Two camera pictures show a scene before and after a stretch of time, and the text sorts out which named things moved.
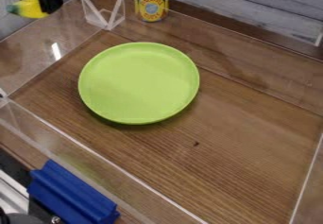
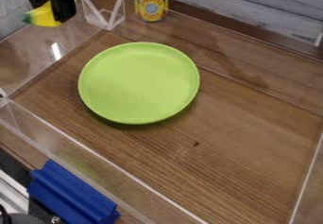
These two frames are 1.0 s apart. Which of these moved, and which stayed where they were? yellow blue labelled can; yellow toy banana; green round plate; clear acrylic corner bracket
Moved: yellow toy banana
Stayed: green round plate; yellow blue labelled can; clear acrylic corner bracket
